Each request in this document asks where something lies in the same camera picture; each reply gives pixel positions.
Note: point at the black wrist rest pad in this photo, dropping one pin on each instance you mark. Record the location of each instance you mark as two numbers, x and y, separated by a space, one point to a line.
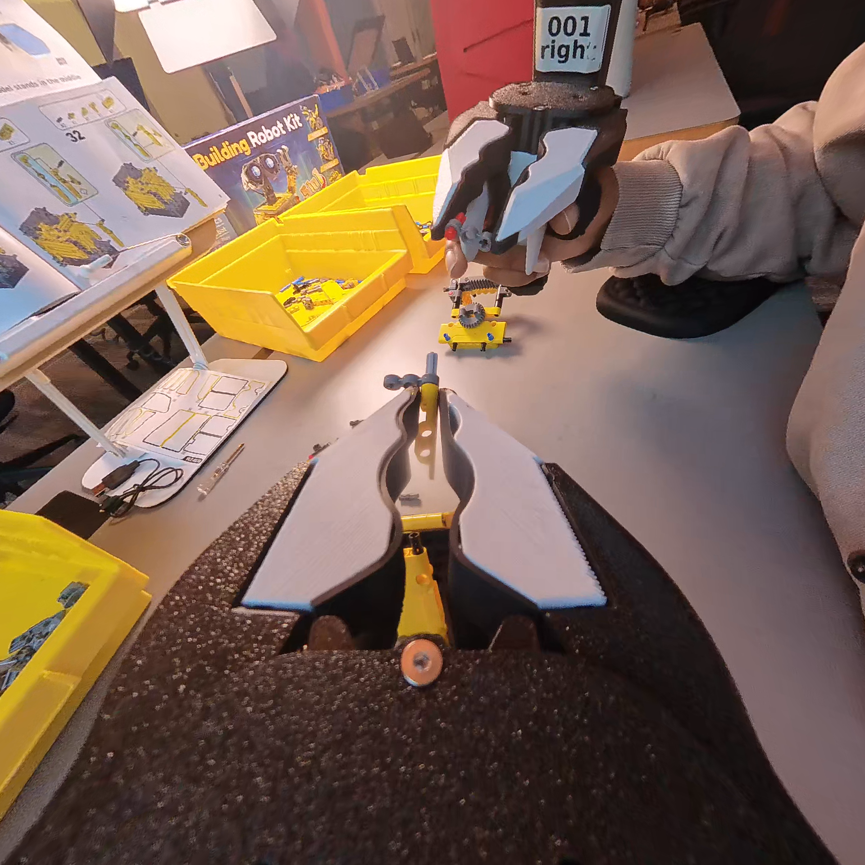
682 307

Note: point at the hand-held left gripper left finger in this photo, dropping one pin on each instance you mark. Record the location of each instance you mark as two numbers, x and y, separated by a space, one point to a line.
324 534

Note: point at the person's right forearm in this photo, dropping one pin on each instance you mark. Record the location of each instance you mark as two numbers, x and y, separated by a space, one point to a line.
730 196

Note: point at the white book stand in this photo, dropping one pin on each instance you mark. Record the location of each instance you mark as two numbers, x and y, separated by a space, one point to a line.
135 270

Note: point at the yellow gear rack subassembly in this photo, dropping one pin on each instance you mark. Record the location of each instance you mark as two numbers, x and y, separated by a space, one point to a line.
473 331

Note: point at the white building instruction booklet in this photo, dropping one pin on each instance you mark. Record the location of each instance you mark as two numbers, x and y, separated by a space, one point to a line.
101 169

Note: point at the white lamp panel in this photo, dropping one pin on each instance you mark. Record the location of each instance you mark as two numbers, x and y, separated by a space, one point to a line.
203 30

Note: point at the person's right hand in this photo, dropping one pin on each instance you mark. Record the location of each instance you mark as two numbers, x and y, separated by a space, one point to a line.
574 260

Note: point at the red tote bag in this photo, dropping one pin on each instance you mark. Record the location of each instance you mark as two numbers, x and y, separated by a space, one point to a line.
480 54

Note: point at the assorted grey blue small parts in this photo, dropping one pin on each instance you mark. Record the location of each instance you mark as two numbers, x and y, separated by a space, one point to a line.
317 290

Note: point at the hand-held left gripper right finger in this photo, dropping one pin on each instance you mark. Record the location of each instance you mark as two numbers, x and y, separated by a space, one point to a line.
527 534

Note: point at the yellow panel grey connector assembly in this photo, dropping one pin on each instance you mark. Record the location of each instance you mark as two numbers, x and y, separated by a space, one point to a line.
427 399

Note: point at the grey desk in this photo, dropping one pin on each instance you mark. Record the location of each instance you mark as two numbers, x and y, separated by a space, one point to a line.
676 439

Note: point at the blue robot kit box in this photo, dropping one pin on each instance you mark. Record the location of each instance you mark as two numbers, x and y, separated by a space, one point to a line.
270 155

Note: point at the yellow plastic bin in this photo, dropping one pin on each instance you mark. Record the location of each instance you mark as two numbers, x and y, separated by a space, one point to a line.
67 676
405 179
230 297

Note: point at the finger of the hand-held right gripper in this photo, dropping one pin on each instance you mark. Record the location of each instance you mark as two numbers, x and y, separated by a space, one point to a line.
551 172
466 162

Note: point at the black flat square pad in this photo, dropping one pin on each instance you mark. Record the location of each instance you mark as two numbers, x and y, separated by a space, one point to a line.
71 513

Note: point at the white water bottle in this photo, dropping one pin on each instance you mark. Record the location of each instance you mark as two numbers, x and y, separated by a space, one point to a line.
625 47

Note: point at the white sticker sheet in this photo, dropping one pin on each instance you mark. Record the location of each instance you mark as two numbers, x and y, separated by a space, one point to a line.
189 419

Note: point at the grey gear piece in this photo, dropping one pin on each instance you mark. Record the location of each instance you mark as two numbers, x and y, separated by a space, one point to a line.
471 314

